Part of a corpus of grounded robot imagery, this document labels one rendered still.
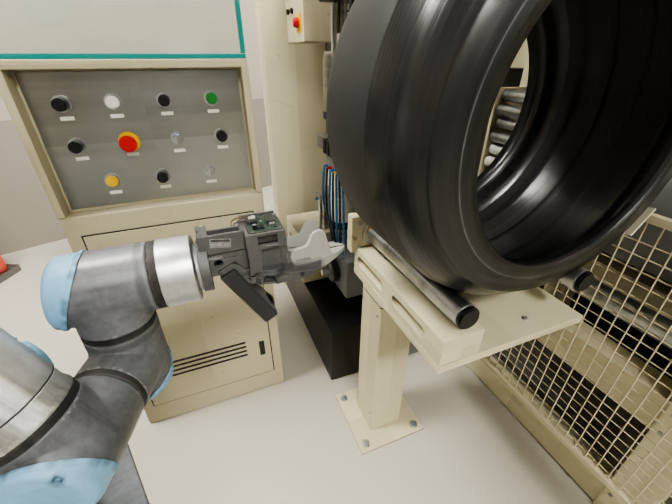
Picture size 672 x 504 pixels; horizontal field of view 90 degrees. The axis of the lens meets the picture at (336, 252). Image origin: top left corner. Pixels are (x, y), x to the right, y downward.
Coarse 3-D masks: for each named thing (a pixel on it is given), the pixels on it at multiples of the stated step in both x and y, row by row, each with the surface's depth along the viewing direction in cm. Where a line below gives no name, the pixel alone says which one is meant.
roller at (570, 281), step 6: (576, 270) 65; (582, 270) 65; (588, 270) 65; (564, 276) 67; (570, 276) 66; (576, 276) 65; (582, 276) 64; (588, 276) 64; (564, 282) 67; (570, 282) 66; (576, 282) 65; (582, 282) 64; (588, 282) 65; (576, 288) 65; (582, 288) 66
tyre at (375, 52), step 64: (384, 0) 41; (448, 0) 33; (512, 0) 32; (576, 0) 63; (640, 0) 56; (384, 64) 39; (448, 64) 34; (576, 64) 71; (640, 64) 61; (384, 128) 40; (448, 128) 36; (576, 128) 74; (640, 128) 64; (384, 192) 44; (448, 192) 40; (512, 192) 82; (576, 192) 72; (640, 192) 57; (448, 256) 47; (512, 256) 70; (576, 256) 57
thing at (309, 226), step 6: (306, 222) 51; (312, 222) 52; (306, 228) 52; (312, 228) 52; (318, 228) 52; (300, 234) 52; (306, 234) 52; (288, 240) 52; (294, 240) 52; (300, 240) 52; (306, 240) 53; (288, 246) 52; (294, 246) 52; (330, 246) 53; (288, 252) 52; (288, 258) 53
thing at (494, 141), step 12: (504, 96) 95; (516, 96) 91; (504, 108) 95; (516, 108) 91; (492, 120) 99; (504, 120) 97; (516, 120) 94; (492, 132) 100; (504, 132) 103; (492, 144) 103; (504, 144) 98; (492, 156) 105; (480, 168) 106
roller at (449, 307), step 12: (372, 240) 80; (384, 252) 75; (396, 252) 72; (396, 264) 71; (408, 264) 68; (408, 276) 68; (420, 276) 64; (420, 288) 64; (432, 288) 61; (444, 288) 60; (432, 300) 61; (444, 300) 58; (456, 300) 57; (444, 312) 59; (456, 312) 56; (468, 312) 55; (456, 324) 56; (468, 324) 57
